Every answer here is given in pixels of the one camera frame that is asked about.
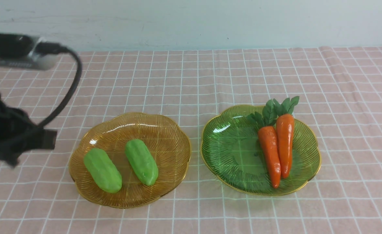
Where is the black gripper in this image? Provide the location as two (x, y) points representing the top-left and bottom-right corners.
(0, 94), (57, 168)

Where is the green bitter gourd toy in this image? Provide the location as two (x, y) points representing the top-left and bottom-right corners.
(84, 148), (122, 194)
(125, 139), (159, 186)

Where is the orange toy carrot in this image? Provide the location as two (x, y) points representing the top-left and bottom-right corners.
(247, 99), (281, 189)
(273, 96), (300, 179)

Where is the amber glass plate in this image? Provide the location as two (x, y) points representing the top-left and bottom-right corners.
(69, 112), (192, 209)

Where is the green glass plate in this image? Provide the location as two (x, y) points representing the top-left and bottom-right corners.
(200, 105), (322, 196)

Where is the pink checkered tablecloth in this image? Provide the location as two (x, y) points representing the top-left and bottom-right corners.
(0, 47), (382, 234)

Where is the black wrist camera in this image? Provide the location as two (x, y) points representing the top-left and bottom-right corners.
(0, 33), (67, 71)

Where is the black camera cable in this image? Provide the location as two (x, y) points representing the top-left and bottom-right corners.
(2, 42), (83, 153)

